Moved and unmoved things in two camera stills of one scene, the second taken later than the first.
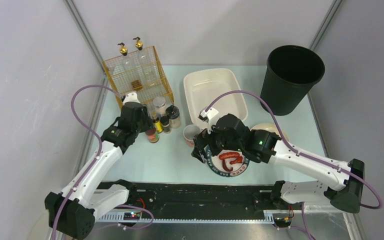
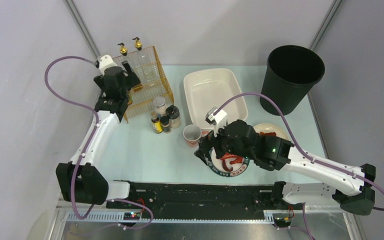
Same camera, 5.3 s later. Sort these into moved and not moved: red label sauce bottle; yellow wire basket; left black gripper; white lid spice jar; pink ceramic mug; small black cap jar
Moved: left black gripper; red label sauce bottle
Not moved: pink ceramic mug; small black cap jar; white lid spice jar; yellow wire basket
